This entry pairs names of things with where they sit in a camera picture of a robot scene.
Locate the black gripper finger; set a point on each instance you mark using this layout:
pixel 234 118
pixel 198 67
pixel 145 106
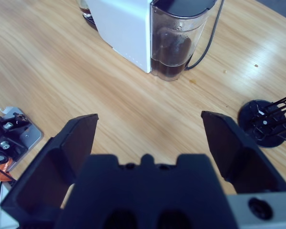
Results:
pixel 238 155
pixel 43 176

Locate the white capsule coffee machine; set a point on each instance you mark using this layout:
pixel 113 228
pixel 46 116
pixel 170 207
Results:
pixel 124 28

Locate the clear glass cup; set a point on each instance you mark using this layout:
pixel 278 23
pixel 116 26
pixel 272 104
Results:
pixel 84 8

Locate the orange clamp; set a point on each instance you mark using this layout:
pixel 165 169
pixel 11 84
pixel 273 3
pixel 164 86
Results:
pixel 1 176

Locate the clear water tank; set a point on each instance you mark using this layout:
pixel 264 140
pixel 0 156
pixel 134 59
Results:
pixel 174 47

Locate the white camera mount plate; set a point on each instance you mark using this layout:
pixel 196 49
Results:
pixel 32 136

